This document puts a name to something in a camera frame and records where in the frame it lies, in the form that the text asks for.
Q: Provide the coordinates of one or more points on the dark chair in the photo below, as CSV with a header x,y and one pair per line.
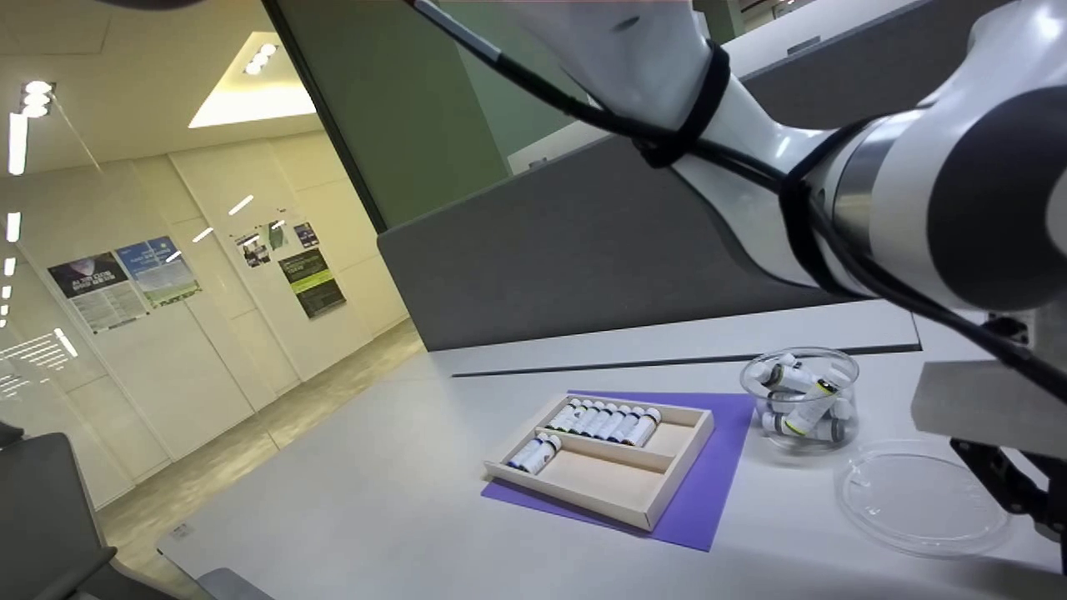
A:
x,y
52,522

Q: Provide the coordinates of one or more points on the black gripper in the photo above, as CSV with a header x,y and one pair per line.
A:
x,y
1027,484

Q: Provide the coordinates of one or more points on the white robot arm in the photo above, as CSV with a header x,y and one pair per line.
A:
x,y
621,43

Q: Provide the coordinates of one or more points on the long grey partition panel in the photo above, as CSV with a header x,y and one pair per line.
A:
x,y
534,268

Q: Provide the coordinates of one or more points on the small wall photo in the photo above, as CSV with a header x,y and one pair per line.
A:
x,y
279,230
254,250
304,233

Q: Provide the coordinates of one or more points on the white text wall poster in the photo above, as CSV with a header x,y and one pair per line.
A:
x,y
108,306

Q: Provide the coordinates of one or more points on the dark green wall poster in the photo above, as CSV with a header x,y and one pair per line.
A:
x,y
310,284

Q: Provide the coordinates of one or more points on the blue wall poster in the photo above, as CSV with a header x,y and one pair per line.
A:
x,y
156,272

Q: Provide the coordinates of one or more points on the square ceiling light panel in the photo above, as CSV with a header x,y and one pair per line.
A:
x,y
254,85

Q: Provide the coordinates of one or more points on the clear glass bowl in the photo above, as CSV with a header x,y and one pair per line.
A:
x,y
767,370

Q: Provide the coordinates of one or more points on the clear round lid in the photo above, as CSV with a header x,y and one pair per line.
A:
x,y
921,500

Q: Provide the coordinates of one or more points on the wooden compartment tray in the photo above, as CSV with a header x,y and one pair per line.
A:
x,y
602,484

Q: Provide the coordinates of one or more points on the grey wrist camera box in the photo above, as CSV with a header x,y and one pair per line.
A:
x,y
986,406

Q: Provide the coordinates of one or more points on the purple mat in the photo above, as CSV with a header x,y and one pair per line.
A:
x,y
712,489

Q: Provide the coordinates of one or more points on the white battery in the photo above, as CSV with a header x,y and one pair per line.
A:
x,y
528,455
789,426
628,424
796,373
562,416
819,406
578,416
642,426
545,455
651,421
604,421
617,424
591,421

